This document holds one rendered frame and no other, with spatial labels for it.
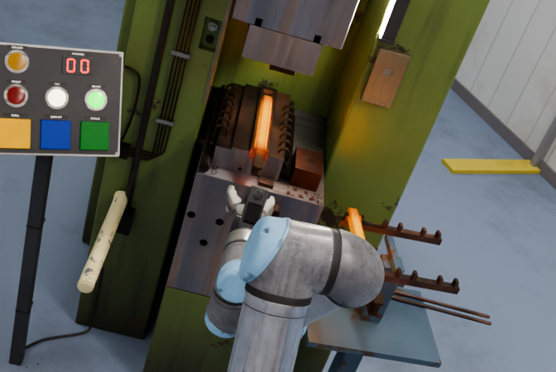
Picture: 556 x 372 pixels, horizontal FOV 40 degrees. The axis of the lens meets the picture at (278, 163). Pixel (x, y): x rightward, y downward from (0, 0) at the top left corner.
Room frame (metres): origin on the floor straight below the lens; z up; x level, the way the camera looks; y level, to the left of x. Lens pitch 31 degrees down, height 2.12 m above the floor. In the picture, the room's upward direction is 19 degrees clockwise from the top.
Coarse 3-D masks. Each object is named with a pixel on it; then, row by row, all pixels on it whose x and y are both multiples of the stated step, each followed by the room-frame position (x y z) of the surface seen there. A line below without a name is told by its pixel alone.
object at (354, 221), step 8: (352, 208) 1.86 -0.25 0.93; (352, 216) 1.82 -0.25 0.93; (352, 224) 1.78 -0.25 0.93; (360, 224) 1.79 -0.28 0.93; (352, 232) 1.76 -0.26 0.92; (360, 232) 1.75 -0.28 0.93; (376, 296) 1.49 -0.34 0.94; (368, 304) 1.50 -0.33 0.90; (376, 304) 1.47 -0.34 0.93; (368, 312) 1.47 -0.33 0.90; (376, 312) 1.47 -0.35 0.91
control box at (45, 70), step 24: (0, 48) 1.63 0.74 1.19; (24, 48) 1.66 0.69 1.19; (48, 48) 1.70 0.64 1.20; (72, 48) 1.73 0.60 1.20; (0, 72) 1.61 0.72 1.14; (24, 72) 1.64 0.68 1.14; (48, 72) 1.67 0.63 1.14; (72, 72) 1.70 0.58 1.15; (96, 72) 1.74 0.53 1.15; (120, 72) 1.77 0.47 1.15; (0, 96) 1.58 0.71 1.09; (72, 96) 1.68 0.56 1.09; (120, 96) 1.75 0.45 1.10; (72, 120) 1.65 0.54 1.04; (96, 120) 1.69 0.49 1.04; (120, 120) 1.72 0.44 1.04; (72, 144) 1.63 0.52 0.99
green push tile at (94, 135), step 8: (80, 128) 1.65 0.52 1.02; (88, 128) 1.66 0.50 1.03; (96, 128) 1.67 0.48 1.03; (104, 128) 1.68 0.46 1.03; (80, 136) 1.64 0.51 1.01; (88, 136) 1.65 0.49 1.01; (96, 136) 1.66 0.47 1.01; (104, 136) 1.68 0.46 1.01; (80, 144) 1.63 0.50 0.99; (88, 144) 1.64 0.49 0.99; (96, 144) 1.66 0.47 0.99; (104, 144) 1.67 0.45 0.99
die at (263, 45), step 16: (256, 32) 1.86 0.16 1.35; (272, 32) 1.87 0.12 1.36; (256, 48) 1.86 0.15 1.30; (272, 48) 1.87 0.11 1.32; (288, 48) 1.87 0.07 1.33; (304, 48) 1.88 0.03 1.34; (320, 48) 1.88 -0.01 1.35; (272, 64) 1.87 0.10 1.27; (288, 64) 1.87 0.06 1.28; (304, 64) 1.88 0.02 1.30
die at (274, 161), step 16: (240, 96) 2.20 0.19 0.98; (256, 96) 2.22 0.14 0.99; (288, 96) 2.29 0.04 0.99; (224, 112) 2.06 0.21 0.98; (240, 112) 2.08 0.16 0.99; (256, 112) 2.09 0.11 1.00; (272, 112) 2.12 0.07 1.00; (224, 128) 1.97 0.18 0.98; (240, 128) 1.98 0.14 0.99; (256, 128) 2.00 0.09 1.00; (272, 128) 2.04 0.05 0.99; (224, 144) 1.88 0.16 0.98; (240, 144) 1.89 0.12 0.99; (272, 144) 1.95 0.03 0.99; (224, 160) 1.86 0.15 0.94; (240, 160) 1.87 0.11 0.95; (272, 160) 1.88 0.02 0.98; (272, 176) 1.88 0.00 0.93
